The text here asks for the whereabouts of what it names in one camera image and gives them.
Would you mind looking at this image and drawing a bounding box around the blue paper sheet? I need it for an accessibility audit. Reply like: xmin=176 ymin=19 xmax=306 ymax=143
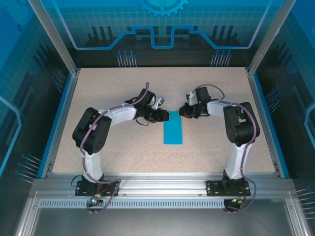
xmin=162 ymin=111 xmax=184 ymax=145

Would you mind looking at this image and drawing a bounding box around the blue trim strip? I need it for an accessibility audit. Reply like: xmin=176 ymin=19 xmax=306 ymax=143
xmin=36 ymin=72 xmax=75 ymax=179

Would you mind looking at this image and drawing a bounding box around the blue gear print panel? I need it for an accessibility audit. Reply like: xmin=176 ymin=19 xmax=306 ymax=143
xmin=40 ymin=0 xmax=286 ymax=68

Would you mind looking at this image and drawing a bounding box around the connector board with green light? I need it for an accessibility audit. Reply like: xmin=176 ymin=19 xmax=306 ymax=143
xmin=231 ymin=196 xmax=248 ymax=205
xmin=89 ymin=193 xmax=103 ymax=205

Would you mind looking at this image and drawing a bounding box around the blue circuit print panel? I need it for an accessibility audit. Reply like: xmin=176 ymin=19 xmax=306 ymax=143
xmin=0 ymin=0 xmax=73 ymax=236
xmin=254 ymin=0 xmax=315 ymax=236

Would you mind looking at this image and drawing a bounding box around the aluminium side rail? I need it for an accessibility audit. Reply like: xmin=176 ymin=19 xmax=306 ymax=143
xmin=247 ymin=67 xmax=283 ymax=179
xmin=40 ymin=68 xmax=81 ymax=179

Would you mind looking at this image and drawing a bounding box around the wide aluminium frame beam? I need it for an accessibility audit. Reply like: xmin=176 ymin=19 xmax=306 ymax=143
xmin=31 ymin=172 xmax=295 ymax=199

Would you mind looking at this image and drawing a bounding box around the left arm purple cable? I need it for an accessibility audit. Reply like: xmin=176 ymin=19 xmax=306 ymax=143
xmin=78 ymin=82 xmax=150 ymax=214

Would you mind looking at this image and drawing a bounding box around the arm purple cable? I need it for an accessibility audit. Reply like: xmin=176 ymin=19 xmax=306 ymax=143
xmin=194 ymin=85 xmax=258 ymax=214
xmin=78 ymin=82 xmax=150 ymax=214

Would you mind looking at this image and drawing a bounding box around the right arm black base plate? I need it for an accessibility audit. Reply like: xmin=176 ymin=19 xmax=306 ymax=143
xmin=205 ymin=179 xmax=252 ymax=197

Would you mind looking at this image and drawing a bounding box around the slotted grey cable duct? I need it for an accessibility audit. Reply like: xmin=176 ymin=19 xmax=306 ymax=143
xmin=38 ymin=199 xmax=226 ymax=209

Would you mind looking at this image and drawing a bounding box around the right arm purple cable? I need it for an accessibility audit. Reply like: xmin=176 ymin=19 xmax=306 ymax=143
xmin=194 ymin=85 xmax=258 ymax=214

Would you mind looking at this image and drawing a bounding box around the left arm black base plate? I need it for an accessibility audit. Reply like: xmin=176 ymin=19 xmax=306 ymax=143
xmin=75 ymin=178 xmax=119 ymax=197

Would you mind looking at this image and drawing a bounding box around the aluminium frame post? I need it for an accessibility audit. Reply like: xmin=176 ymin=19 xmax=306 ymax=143
xmin=247 ymin=0 xmax=298 ymax=77
xmin=26 ymin=0 xmax=81 ymax=77

